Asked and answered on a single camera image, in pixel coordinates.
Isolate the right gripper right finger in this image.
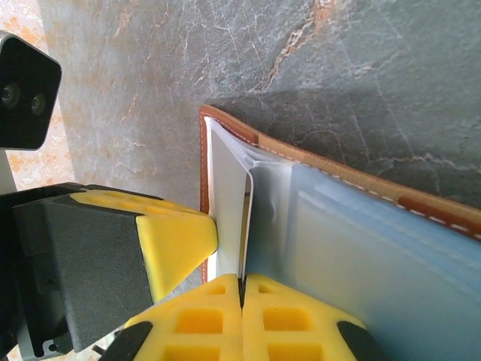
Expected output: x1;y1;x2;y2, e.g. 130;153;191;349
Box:
242;273;388;361

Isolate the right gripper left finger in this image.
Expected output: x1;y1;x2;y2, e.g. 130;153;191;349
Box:
108;273;244;361

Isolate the brown leather card holder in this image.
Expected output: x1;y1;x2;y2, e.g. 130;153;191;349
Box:
198;104;481;361

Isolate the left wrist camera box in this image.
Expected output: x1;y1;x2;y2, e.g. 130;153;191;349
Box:
0;32;63;151

